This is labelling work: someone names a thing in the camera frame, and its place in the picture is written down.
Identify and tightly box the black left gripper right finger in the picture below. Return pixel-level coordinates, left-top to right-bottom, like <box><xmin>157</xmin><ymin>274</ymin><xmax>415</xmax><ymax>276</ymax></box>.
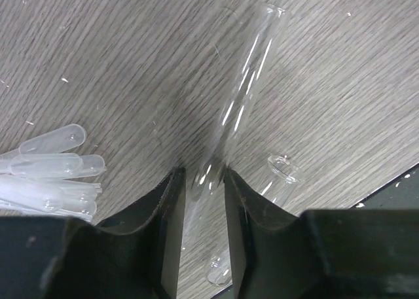
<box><xmin>223</xmin><ymin>167</ymin><xmax>419</xmax><ymax>299</ymax></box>

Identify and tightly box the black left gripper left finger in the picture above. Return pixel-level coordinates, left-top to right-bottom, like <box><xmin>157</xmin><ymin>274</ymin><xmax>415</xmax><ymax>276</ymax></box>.
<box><xmin>1</xmin><ymin>167</ymin><xmax>186</xmax><ymax>298</ymax></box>

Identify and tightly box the clear glass test tube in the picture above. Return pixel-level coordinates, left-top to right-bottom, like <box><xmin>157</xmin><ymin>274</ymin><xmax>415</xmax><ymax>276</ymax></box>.
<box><xmin>179</xmin><ymin>3</ymin><xmax>291</xmax><ymax>287</ymax></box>
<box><xmin>256</xmin><ymin>155</ymin><xmax>304</xmax><ymax>207</ymax></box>

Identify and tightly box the bundle of plastic pipettes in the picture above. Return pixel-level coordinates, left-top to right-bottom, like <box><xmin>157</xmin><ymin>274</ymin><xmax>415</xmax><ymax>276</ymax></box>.
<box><xmin>1</xmin><ymin>124</ymin><xmax>107</xmax><ymax>222</ymax></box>

